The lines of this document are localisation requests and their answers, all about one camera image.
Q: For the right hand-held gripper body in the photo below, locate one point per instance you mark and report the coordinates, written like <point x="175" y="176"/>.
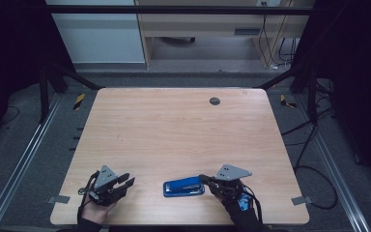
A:
<point x="230" y="173"/>

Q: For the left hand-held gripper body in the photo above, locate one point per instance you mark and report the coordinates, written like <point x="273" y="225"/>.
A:
<point x="104" y="180"/>

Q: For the blue stapler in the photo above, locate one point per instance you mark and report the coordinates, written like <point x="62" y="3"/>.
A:
<point x="182" y="185"/>

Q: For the person's right hand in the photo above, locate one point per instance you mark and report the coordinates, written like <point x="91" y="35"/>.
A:
<point x="235" y="209"/>

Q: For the person's left hand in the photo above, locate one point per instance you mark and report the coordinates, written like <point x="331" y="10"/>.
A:
<point x="95" y="212"/>

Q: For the grey tape piece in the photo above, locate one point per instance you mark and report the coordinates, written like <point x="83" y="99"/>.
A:
<point x="301" y="200"/>
<point x="58" y="199"/>

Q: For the grey round grommet cap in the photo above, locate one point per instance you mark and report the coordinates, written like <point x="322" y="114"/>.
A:
<point x="214" y="101"/>

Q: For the yellow black striped tape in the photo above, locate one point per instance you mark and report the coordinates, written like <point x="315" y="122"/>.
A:
<point x="286" y="101"/>
<point x="79" y="101"/>

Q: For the white cabinet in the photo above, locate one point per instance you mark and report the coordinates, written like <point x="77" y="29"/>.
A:
<point x="99" y="38"/>

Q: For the dark low object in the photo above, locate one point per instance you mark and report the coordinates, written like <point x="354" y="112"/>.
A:
<point x="178" y="40"/>

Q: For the light wooden desk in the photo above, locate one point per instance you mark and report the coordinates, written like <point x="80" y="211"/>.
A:
<point x="206" y="24"/>

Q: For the black curtain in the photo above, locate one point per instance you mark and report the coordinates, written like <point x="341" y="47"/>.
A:
<point x="357" y="64"/>
<point x="9" y="48"/>

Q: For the aluminium floor rail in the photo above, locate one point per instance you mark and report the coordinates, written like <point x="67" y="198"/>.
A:
<point x="331" y="161"/>
<point x="22" y="161"/>

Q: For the black frame strut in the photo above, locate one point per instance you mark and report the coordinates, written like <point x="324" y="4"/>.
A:
<point x="312" y="96"/>
<point x="44" y="96"/>

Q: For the black horizontal frame bar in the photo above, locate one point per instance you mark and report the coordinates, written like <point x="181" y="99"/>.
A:
<point x="174" y="9"/>

